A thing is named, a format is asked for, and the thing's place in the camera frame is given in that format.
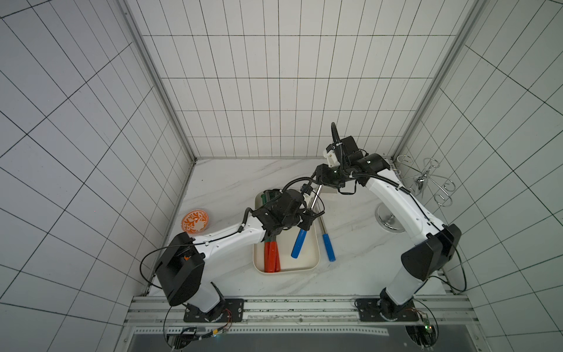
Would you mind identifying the green hoe red grip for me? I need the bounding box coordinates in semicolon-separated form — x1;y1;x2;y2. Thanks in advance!
261;189;282;208

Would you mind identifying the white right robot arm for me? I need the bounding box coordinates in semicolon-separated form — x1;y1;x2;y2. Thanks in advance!
315;132;461;321

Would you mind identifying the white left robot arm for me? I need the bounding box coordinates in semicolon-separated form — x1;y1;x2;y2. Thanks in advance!
155;189;325;321

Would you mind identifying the cream plastic storage tray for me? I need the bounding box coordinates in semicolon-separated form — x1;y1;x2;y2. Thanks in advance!
252;188;321;276

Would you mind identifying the orange patterned bowl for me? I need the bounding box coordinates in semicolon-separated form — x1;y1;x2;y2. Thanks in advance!
180;209;209;235

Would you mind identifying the chrome wire cup rack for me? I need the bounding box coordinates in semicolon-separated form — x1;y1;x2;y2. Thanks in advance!
375;155;457;233

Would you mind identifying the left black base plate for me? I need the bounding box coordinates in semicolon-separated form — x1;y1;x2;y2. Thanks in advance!
183;299;245;323

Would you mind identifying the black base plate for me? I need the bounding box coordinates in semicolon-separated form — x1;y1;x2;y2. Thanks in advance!
354;298;420;323
183;299;245;323

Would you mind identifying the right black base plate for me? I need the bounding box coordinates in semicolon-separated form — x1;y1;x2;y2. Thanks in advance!
354;298;420;323

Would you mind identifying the aluminium mounting rail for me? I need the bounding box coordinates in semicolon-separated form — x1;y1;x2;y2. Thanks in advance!
124;296;482;338

